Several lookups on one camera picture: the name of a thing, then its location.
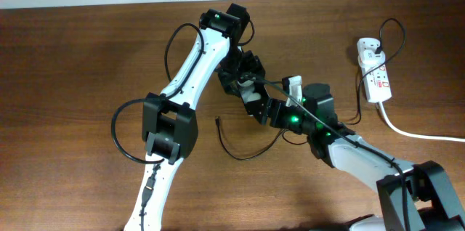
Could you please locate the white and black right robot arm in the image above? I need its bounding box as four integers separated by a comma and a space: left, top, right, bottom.
239, 81, 464, 230

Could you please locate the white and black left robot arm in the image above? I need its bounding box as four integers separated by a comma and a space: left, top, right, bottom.
124, 4, 251, 230

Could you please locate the white usb charger adapter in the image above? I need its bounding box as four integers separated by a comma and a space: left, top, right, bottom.
358, 49, 386, 68

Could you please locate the white power strip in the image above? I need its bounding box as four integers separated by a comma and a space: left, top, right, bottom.
357, 38, 392, 103

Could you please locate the black charger cable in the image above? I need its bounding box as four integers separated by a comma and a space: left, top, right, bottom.
214, 17, 406, 161

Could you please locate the white power strip cord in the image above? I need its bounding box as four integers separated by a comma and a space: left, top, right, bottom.
376, 101, 465, 143

